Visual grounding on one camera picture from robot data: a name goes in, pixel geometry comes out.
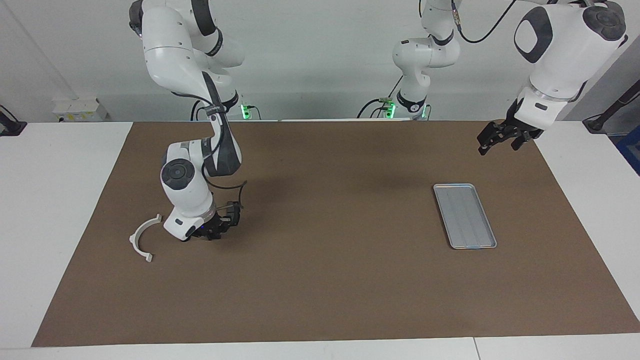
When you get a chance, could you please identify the silver metal tray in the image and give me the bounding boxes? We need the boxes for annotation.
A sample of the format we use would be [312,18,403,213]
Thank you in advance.
[433,183,498,250]

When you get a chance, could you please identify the black angled stand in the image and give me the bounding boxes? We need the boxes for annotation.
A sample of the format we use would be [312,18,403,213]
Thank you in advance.
[582,80,640,135]

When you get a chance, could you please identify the brown table mat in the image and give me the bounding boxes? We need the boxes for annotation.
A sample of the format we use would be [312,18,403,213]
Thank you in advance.
[31,120,640,348]

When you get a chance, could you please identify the blue box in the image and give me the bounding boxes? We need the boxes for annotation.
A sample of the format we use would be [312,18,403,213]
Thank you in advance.
[616,131,640,176]

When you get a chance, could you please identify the white power box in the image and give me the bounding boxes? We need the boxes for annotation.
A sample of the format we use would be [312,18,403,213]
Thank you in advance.
[52,97,108,123]

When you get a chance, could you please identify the black table clamp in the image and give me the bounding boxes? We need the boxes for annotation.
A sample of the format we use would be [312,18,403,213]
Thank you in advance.
[0,105,28,137]

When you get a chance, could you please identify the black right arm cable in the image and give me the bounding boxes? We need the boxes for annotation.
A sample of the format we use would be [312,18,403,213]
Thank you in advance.
[170,90,249,209]

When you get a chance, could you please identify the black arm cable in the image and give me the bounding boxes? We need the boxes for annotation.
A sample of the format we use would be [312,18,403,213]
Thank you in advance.
[170,90,249,209]
[452,0,522,44]

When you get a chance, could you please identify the white curved plastic bracket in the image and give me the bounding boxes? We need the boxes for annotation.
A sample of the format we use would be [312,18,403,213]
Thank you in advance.
[129,214,163,264]

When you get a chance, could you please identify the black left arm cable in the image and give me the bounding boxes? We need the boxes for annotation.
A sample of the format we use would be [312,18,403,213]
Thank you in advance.
[452,0,522,44]

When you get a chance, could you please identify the black left base cable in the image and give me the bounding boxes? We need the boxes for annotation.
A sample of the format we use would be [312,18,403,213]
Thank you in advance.
[356,75,406,120]

